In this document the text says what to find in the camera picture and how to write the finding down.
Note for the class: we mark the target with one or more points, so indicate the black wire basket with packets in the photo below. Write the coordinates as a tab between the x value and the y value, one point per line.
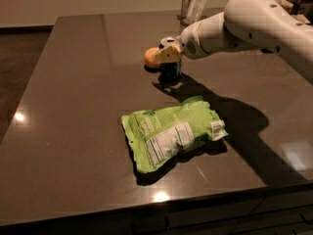
302	10

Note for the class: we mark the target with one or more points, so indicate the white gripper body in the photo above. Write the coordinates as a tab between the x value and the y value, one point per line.
190	43

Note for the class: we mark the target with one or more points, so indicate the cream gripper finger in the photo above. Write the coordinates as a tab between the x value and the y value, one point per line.
168	54

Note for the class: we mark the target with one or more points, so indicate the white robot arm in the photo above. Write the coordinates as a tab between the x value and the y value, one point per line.
244	25

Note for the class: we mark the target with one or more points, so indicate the orange fruit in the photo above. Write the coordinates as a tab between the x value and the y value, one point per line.
149	60

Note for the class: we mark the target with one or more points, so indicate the green chip bag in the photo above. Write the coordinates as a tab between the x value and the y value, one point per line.
157	136

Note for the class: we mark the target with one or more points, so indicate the blue pepsi can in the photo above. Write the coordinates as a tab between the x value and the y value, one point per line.
170	73

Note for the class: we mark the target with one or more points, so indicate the clear glass with utensils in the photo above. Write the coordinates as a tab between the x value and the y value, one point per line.
192	11

